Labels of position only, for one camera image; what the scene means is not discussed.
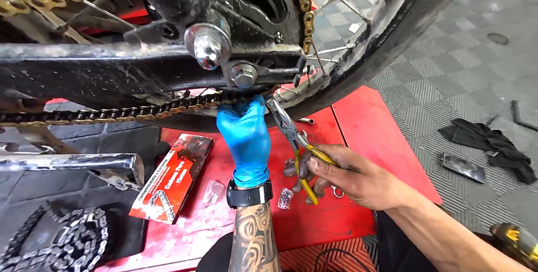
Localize person's right hand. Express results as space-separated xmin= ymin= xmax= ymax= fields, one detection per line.
xmin=283 ymin=144 xmax=414 ymax=211

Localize person's left hand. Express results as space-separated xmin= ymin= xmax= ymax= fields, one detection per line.
xmin=216 ymin=94 xmax=272 ymax=189

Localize yellow-handled long-nose pliers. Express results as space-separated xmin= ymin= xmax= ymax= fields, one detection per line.
xmin=266 ymin=96 xmax=338 ymax=205

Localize gold and black motorcycle chain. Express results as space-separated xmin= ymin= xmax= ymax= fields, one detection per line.
xmin=0 ymin=0 xmax=315 ymax=127

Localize person's left forearm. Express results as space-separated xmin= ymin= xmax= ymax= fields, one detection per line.
xmin=226 ymin=179 xmax=282 ymax=272

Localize person's right forearm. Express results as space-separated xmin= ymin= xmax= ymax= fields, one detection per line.
xmin=384 ymin=188 xmax=529 ymax=272

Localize plastic bag with small parts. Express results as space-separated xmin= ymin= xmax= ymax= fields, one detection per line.
xmin=278 ymin=187 xmax=295 ymax=210

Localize silver hex bolt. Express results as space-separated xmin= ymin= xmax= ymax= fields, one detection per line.
xmin=230 ymin=63 xmax=258 ymax=89

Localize red metal platform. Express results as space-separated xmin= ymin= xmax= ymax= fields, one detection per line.
xmin=94 ymin=69 xmax=443 ymax=272

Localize chrome axle nut with washer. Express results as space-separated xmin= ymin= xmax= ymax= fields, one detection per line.
xmin=184 ymin=10 xmax=232 ymax=71

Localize clear empty plastic bag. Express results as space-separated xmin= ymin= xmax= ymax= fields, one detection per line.
xmin=203 ymin=180 xmax=226 ymax=208

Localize red and black cardboard box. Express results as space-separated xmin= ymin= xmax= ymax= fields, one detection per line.
xmin=129 ymin=133 xmax=214 ymax=225

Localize person's legs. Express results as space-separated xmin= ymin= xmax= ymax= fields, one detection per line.
xmin=196 ymin=210 xmax=441 ymax=272

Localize black metal swingarm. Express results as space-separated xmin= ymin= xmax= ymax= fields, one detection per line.
xmin=0 ymin=43 xmax=307 ymax=101

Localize motorcycle wheel with black tire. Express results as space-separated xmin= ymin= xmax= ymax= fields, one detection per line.
xmin=136 ymin=0 xmax=480 ymax=133

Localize black smartphone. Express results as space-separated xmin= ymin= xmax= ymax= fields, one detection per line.
xmin=441 ymin=152 xmax=486 ymax=184

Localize black paving-patterned mat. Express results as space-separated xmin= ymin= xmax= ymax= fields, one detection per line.
xmin=0 ymin=121 xmax=170 ymax=269

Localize black cloth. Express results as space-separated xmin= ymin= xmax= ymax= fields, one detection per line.
xmin=438 ymin=115 xmax=538 ymax=185

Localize metal footpeg tube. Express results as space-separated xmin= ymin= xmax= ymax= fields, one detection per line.
xmin=0 ymin=153 xmax=145 ymax=191

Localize yellow and black tool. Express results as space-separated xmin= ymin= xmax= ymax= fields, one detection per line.
xmin=489 ymin=222 xmax=538 ymax=270

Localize chain adjuster bolt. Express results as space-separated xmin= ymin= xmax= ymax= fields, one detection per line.
xmin=257 ymin=64 xmax=315 ymax=76

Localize black cable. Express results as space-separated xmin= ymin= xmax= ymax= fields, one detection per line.
xmin=314 ymin=248 xmax=372 ymax=272

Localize coiled dark metal chain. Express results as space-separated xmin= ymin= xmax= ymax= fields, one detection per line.
xmin=0 ymin=200 xmax=109 ymax=272

